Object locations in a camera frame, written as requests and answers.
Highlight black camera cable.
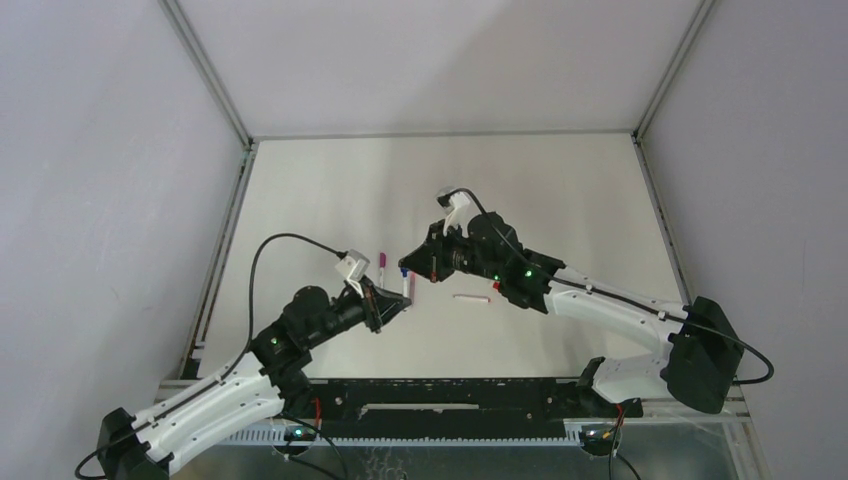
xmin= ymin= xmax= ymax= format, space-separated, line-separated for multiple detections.
xmin=74 ymin=233 xmax=349 ymax=480
xmin=443 ymin=188 xmax=775 ymax=387

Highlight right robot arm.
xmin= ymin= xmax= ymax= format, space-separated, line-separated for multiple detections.
xmin=399 ymin=213 xmax=744 ymax=416

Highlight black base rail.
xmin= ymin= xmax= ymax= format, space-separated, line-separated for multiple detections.
xmin=282 ymin=377 xmax=644 ymax=437

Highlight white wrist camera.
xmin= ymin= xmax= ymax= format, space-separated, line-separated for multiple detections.
xmin=436 ymin=187 xmax=472 ymax=236
xmin=335 ymin=249 xmax=370 ymax=298

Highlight black right camera cable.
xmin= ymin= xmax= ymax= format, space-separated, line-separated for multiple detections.
xmin=443 ymin=188 xmax=775 ymax=387

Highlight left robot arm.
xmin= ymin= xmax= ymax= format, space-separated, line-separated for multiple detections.
xmin=96 ymin=279 xmax=411 ymax=479

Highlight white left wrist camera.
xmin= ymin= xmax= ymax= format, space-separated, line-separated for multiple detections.
xmin=335 ymin=249 xmax=370 ymax=298

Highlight pink highlighter pen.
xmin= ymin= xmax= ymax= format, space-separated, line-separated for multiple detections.
xmin=407 ymin=271 xmax=417 ymax=302

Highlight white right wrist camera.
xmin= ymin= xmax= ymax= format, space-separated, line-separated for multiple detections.
xmin=436 ymin=187 xmax=472 ymax=236

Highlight aluminium frame rail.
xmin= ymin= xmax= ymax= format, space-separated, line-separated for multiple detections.
xmin=630 ymin=0 xmax=721 ymax=301
xmin=158 ymin=0 xmax=260 ymax=379

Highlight aluminium frame rail right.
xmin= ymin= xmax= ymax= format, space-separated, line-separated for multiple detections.
xmin=630 ymin=0 xmax=721 ymax=301

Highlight aluminium frame rail left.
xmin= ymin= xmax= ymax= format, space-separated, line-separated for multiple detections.
xmin=158 ymin=0 xmax=260 ymax=379

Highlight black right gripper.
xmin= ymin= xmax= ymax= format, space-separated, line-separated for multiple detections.
xmin=402 ymin=220 xmax=503 ymax=286

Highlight black left camera cable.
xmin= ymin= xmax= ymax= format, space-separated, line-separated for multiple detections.
xmin=74 ymin=233 xmax=349 ymax=480

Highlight grey cable duct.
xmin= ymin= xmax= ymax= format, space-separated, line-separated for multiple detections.
xmin=218 ymin=422 xmax=612 ymax=447

